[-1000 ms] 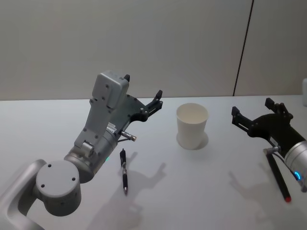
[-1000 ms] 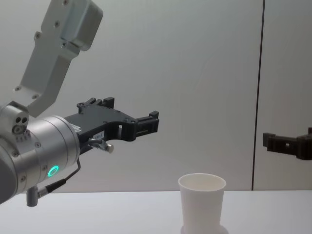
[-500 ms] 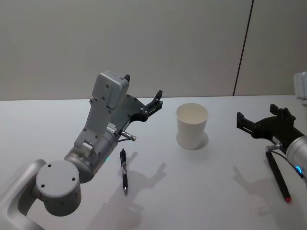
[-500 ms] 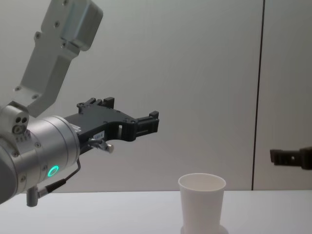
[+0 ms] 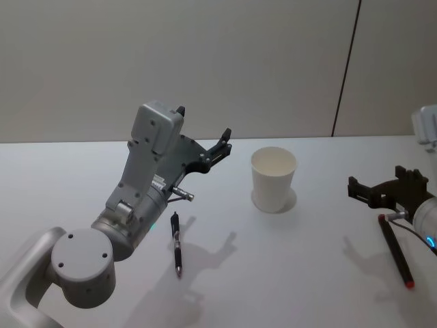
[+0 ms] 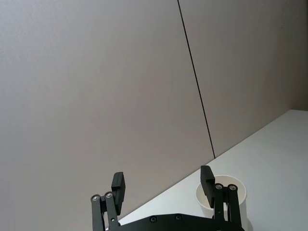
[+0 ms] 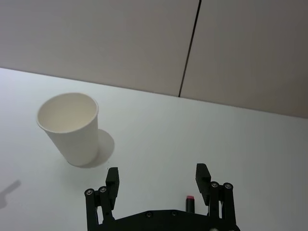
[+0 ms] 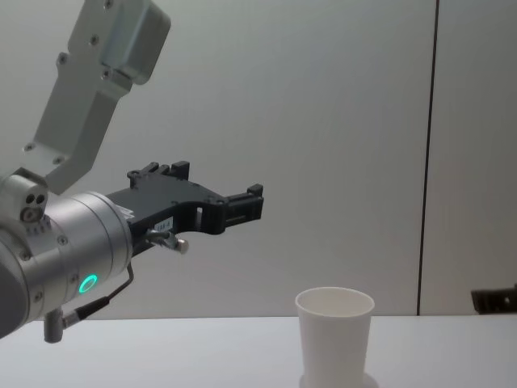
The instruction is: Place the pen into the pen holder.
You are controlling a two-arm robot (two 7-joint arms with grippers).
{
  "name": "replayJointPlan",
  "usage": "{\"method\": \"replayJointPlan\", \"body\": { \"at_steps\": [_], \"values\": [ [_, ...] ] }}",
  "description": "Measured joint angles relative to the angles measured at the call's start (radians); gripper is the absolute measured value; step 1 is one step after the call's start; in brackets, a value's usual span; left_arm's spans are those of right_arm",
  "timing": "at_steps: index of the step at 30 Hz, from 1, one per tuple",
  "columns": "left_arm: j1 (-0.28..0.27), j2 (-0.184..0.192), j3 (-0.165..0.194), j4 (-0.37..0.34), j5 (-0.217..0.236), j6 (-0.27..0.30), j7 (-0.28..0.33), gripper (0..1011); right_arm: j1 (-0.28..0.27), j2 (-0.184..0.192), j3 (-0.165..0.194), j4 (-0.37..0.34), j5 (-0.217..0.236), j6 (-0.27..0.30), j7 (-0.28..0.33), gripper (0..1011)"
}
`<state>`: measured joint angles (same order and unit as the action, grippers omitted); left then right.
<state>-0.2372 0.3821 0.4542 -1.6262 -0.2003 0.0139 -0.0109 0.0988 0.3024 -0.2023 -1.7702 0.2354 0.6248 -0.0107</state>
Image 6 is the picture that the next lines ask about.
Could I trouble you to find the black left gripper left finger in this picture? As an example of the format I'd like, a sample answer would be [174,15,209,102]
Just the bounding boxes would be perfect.
[90,171,127,231]

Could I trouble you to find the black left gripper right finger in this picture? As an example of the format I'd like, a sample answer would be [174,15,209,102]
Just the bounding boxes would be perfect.
[200,165,244,225]

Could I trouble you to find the white table cloth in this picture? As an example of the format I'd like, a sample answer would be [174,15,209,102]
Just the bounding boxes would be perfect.
[118,109,308,231]

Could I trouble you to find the white paper cup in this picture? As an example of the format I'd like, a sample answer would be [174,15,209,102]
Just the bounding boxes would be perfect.
[195,174,254,231]

